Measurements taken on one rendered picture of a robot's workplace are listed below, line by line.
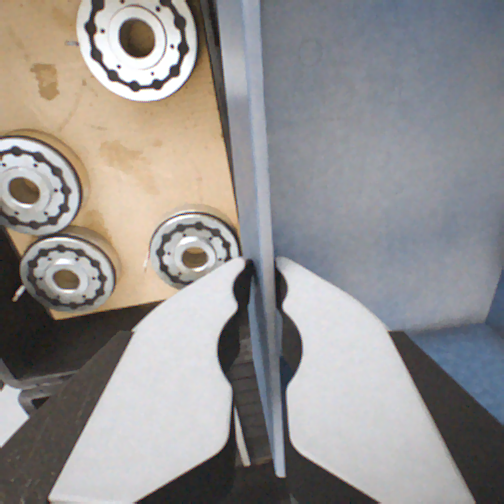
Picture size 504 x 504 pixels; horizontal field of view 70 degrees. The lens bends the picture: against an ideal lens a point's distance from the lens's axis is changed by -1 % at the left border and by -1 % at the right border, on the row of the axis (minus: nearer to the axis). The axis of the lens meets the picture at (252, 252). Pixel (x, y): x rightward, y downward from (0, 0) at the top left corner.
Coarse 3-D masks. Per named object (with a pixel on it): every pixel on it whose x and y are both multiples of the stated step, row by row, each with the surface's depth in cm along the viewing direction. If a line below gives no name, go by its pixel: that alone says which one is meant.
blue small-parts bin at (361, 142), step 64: (256, 0) 7; (320, 0) 13; (384, 0) 13; (448, 0) 14; (256, 64) 8; (320, 64) 14; (384, 64) 14; (448, 64) 15; (256, 128) 9; (320, 128) 15; (384, 128) 16; (448, 128) 16; (256, 192) 9; (320, 192) 17; (384, 192) 17; (448, 192) 18; (256, 256) 11; (320, 256) 18; (384, 256) 19; (448, 256) 20; (256, 320) 15; (384, 320) 21; (448, 320) 22
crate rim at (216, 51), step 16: (208, 0) 26; (208, 16) 25; (208, 32) 26; (224, 80) 27; (224, 96) 28; (224, 112) 28; (224, 128) 29; (240, 336) 40; (0, 352) 37; (0, 368) 38; (80, 368) 40; (16, 384) 39; (32, 384) 40; (48, 384) 40
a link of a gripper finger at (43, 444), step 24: (120, 336) 9; (96, 360) 8; (72, 384) 7; (96, 384) 7; (48, 408) 7; (72, 408) 7; (24, 432) 6; (48, 432) 6; (72, 432) 6; (0, 456) 6; (24, 456) 6; (48, 456) 6; (0, 480) 6; (24, 480) 6; (48, 480) 6
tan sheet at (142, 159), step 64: (0, 0) 31; (64, 0) 32; (192, 0) 33; (0, 64) 33; (64, 64) 34; (0, 128) 36; (64, 128) 37; (128, 128) 37; (192, 128) 38; (128, 192) 41; (192, 192) 41; (128, 256) 44
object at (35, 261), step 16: (48, 240) 39; (64, 240) 39; (80, 240) 40; (32, 256) 40; (48, 256) 40; (64, 256) 40; (80, 256) 40; (96, 256) 40; (32, 272) 41; (96, 272) 41; (112, 272) 42; (32, 288) 42; (96, 288) 42; (112, 288) 43; (48, 304) 43; (64, 304) 43; (80, 304) 44; (96, 304) 44
